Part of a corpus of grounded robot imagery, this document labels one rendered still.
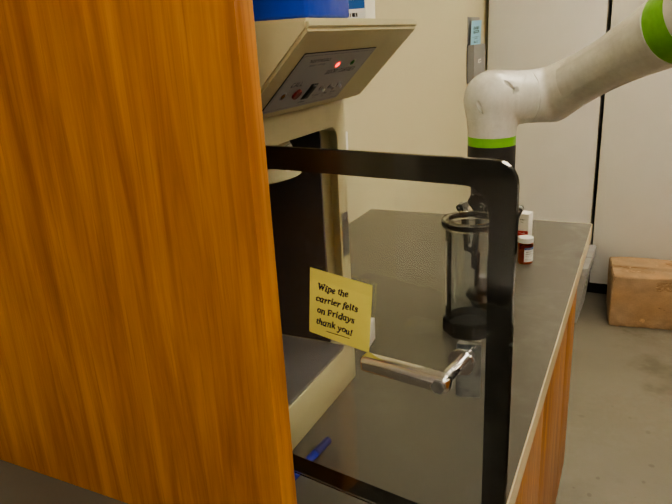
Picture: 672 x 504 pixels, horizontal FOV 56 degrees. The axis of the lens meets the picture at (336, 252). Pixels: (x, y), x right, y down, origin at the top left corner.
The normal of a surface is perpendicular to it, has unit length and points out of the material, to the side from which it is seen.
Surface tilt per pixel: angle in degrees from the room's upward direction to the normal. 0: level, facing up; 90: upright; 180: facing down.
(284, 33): 90
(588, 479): 0
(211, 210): 90
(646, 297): 90
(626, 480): 0
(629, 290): 89
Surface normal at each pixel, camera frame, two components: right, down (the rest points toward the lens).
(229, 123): -0.43, 0.31
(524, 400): -0.05, -0.95
